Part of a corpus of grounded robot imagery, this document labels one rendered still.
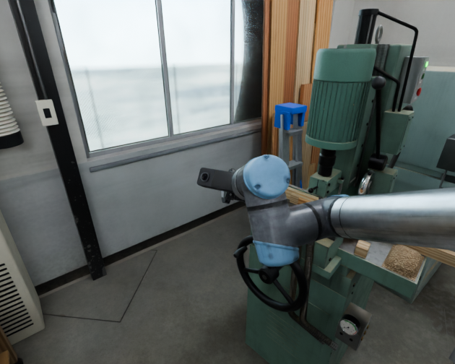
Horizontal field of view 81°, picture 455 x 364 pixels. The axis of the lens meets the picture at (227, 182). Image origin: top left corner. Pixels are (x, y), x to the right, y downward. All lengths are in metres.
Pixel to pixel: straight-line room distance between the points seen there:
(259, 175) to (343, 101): 0.56
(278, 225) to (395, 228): 0.17
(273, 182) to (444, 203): 0.22
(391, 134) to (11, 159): 1.84
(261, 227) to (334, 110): 0.57
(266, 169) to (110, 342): 1.62
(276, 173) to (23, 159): 1.61
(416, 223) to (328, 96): 0.62
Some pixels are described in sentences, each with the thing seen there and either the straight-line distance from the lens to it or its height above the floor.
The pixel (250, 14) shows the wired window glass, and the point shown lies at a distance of 2.57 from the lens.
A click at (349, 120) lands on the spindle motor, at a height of 1.30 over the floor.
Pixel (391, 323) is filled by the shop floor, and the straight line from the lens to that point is 2.11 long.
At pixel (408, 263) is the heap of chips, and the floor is 0.93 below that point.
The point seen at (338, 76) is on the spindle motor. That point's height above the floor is 1.43.
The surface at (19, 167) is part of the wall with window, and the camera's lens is 1.89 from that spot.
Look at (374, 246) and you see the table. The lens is 1.07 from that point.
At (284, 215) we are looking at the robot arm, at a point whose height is 1.25.
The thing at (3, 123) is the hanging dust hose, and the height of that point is 1.19.
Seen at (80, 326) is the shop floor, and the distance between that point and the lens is 2.05.
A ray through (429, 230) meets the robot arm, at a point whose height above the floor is 1.31.
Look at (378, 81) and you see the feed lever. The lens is 0.87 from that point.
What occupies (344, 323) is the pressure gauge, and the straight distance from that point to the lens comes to 1.11.
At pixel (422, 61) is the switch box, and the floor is 1.47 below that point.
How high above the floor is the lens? 1.50
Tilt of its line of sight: 26 degrees down
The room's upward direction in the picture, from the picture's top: straight up
